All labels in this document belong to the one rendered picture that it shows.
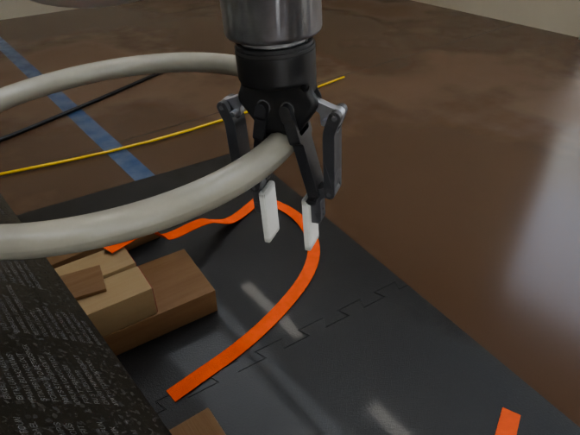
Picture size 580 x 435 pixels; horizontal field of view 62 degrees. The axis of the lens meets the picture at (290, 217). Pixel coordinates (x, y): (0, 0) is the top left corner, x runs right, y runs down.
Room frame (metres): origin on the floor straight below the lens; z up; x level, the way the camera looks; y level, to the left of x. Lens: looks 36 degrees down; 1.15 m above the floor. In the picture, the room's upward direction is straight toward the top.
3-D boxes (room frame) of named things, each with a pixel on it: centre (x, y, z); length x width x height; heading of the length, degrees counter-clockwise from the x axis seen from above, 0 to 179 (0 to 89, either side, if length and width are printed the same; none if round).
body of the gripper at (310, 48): (0.46, 0.01, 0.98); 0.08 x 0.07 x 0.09; 68
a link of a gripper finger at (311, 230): (0.45, -0.02, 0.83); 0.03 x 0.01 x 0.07; 158
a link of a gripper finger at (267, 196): (0.47, 0.02, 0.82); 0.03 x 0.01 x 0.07; 158
